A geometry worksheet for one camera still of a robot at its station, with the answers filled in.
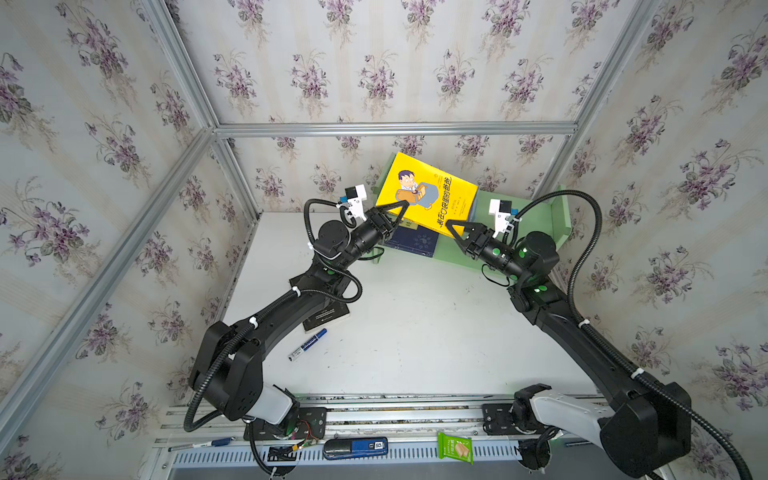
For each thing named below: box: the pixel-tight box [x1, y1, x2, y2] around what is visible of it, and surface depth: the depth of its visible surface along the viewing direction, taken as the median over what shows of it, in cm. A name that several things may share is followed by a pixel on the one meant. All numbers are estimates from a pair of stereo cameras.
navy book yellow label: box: [386, 219, 440, 258], surface depth 93 cm
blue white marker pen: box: [288, 328, 328, 362], surface depth 86 cm
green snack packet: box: [437, 432, 474, 465], surface depth 71 cm
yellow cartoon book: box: [376, 152, 479, 239], surface depth 69 cm
